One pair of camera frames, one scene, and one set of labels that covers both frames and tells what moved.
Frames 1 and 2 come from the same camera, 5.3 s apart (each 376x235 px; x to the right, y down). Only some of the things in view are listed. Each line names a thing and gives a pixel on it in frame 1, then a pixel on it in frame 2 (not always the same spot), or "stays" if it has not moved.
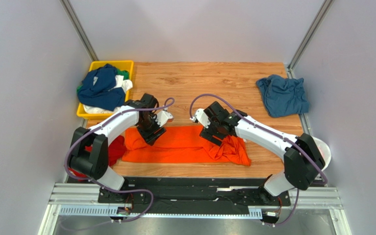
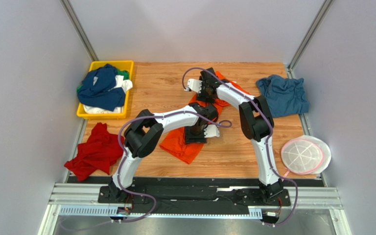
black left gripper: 150,138 -> 190,139
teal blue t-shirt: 284,97 stays
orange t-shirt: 183,144 -> 173,139
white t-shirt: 120,82 stays
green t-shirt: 125,74 stays
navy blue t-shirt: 95,90 stays
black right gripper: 213,135 -> 205,96
